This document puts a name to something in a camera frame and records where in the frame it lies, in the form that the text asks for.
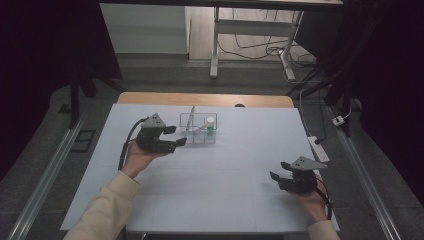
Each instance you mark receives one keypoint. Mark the green and white glue stick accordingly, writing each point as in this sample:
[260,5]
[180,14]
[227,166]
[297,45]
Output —
[210,126]

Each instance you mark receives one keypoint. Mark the silver pen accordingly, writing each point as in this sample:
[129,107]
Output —
[190,118]

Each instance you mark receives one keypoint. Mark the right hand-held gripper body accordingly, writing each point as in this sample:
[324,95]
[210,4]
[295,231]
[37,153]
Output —
[301,181]

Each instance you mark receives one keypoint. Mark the person's left hand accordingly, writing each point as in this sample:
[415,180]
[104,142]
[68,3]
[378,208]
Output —
[140,161]

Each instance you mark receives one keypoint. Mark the white power strip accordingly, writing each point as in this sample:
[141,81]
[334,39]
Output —
[318,149]

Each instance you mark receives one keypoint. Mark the person's right hand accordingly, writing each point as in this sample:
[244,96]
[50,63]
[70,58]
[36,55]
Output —
[313,205]

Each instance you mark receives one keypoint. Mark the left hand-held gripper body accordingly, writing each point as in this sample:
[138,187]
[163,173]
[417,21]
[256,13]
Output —
[153,141]

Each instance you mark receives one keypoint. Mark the white desk frame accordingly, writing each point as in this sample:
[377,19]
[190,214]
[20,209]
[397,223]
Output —
[253,27]

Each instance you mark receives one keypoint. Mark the aluminium floor rail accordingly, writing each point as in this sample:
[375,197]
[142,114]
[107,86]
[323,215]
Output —
[366,180]
[43,183]

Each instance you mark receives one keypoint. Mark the white table mat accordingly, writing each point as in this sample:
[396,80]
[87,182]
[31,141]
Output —
[206,213]

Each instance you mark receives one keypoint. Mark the small white adapter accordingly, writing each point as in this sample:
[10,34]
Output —
[338,120]

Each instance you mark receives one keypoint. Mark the black tripod stand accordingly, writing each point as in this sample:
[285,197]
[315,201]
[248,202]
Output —
[74,100]
[340,90]

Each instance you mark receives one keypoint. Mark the clear plastic organizer box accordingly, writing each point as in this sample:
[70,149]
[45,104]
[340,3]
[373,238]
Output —
[199,131]

